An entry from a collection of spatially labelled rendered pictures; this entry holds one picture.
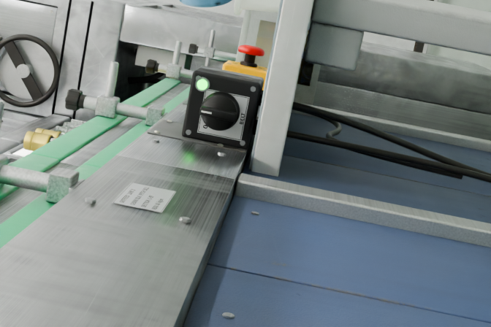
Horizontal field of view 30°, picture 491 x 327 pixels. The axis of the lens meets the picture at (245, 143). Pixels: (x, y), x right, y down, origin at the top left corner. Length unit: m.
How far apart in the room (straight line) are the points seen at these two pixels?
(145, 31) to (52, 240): 2.09
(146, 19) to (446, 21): 1.73
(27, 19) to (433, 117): 1.21
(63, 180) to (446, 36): 0.47
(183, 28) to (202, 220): 1.96
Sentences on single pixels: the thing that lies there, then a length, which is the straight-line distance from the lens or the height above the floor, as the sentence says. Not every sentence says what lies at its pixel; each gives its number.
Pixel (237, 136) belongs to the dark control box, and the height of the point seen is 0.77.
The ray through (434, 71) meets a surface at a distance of 2.67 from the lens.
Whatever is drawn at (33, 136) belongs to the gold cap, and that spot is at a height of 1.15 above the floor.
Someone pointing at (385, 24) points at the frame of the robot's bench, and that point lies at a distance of 1.02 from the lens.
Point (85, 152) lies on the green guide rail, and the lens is 1.00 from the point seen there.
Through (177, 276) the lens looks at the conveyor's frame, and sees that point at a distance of 0.58.
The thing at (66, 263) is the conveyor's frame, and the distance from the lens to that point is 0.58.
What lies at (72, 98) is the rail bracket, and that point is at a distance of 1.23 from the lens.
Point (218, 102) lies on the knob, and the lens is 1.03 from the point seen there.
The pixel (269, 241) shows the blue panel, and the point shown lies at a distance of 0.78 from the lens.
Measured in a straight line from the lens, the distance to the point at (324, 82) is 2.65.
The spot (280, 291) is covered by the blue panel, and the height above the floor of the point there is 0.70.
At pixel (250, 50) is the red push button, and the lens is 1.35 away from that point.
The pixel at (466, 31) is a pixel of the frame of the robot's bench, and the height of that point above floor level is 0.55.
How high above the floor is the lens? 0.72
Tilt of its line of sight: 2 degrees up
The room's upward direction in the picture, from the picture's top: 79 degrees counter-clockwise
